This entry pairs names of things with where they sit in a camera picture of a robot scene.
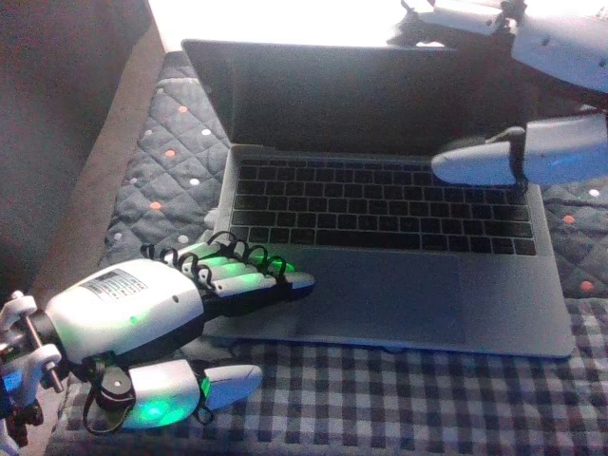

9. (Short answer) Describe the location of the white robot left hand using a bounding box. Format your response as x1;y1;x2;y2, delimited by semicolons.
45;230;317;436

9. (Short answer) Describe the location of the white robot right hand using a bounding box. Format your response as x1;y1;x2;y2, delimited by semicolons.
389;0;608;189

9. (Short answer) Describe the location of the silver laptop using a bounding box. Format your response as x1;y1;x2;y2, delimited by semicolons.
181;38;577;359

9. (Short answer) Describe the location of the grey quilt with dots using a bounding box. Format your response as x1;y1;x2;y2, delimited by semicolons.
45;49;608;456

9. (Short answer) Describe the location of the white board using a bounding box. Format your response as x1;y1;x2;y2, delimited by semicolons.
146;0;476;51

